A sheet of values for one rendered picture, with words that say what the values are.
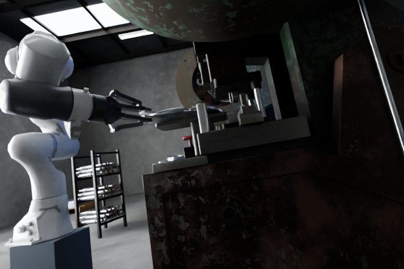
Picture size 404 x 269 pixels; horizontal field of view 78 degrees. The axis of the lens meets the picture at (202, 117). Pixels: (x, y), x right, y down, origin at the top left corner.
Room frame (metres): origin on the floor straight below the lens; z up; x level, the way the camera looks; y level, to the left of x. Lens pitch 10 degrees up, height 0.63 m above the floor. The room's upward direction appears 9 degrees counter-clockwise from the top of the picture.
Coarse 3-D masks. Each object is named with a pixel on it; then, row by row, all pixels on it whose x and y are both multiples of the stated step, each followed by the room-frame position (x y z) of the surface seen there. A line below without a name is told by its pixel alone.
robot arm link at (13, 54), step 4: (16, 48) 0.80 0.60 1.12; (8, 52) 0.81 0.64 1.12; (12, 52) 0.80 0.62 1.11; (16, 52) 0.80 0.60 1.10; (8, 56) 0.80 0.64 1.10; (12, 56) 0.80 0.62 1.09; (16, 56) 0.80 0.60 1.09; (8, 60) 0.81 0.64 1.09; (12, 60) 0.80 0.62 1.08; (16, 60) 0.80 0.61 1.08; (8, 64) 0.81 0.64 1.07; (12, 64) 0.81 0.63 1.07; (16, 64) 0.81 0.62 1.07; (8, 68) 0.83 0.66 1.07; (12, 68) 0.82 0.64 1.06; (16, 68) 0.82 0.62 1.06; (12, 72) 0.84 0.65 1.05
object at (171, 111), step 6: (174, 108) 0.75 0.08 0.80; (180, 108) 0.75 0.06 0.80; (186, 108) 0.75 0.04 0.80; (192, 108) 0.76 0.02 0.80; (210, 108) 0.79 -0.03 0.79; (216, 108) 0.82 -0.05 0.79; (150, 114) 0.79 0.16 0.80; (156, 114) 0.77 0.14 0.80; (162, 114) 0.78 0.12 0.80; (168, 114) 0.79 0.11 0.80; (174, 114) 0.80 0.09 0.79; (180, 114) 0.81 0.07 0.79; (186, 114) 0.83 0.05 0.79; (192, 114) 0.84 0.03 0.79; (162, 120) 0.87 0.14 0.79; (168, 120) 0.91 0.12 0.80; (150, 126) 0.94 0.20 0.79
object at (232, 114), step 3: (228, 111) 0.81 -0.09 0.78; (231, 111) 0.81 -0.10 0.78; (234, 111) 0.81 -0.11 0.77; (237, 111) 0.81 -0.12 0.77; (228, 114) 0.81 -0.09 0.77; (231, 114) 0.81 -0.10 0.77; (234, 114) 0.81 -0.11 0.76; (228, 117) 0.81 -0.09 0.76; (231, 117) 0.81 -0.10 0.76; (234, 117) 0.81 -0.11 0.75; (228, 120) 0.81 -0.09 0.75; (231, 120) 0.81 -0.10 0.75; (234, 120) 0.81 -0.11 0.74; (237, 120) 0.81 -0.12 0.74
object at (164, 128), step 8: (224, 112) 0.82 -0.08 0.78; (176, 120) 0.83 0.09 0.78; (184, 120) 0.83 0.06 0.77; (192, 120) 0.83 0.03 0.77; (216, 120) 0.91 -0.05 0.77; (224, 120) 0.94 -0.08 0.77; (160, 128) 0.89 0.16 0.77; (168, 128) 0.92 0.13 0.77; (176, 128) 0.95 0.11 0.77; (192, 128) 0.85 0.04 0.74; (192, 136) 0.85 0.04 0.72
